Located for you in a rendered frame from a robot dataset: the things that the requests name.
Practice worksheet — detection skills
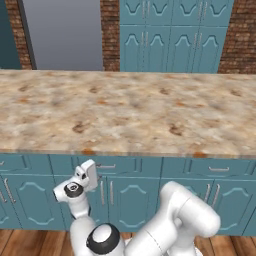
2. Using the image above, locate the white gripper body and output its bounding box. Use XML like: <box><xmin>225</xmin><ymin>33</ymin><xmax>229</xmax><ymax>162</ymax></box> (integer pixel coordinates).
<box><xmin>80</xmin><ymin>159</ymin><xmax>99</xmax><ymax>193</ymax></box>

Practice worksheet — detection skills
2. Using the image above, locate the teal drawer front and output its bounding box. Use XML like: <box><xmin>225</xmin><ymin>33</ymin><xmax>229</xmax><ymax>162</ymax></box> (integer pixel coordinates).
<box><xmin>161</xmin><ymin>157</ymin><xmax>256</xmax><ymax>180</ymax></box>
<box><xmin>49</xmin><ymin>155</ymin><xmax>164</xmax><ymax>178</ymax></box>
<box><xmin>0</xmin><ymin>153</ymin><xmax>52</xmax><ymax>176</ymax></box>

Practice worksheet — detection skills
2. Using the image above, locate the tall teal cupboard run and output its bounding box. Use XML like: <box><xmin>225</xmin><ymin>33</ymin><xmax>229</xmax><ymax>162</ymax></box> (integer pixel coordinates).
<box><xmin>118</xmin><ymin>0</ymin><xmax>236</xmax><ymax>74</ymax></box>

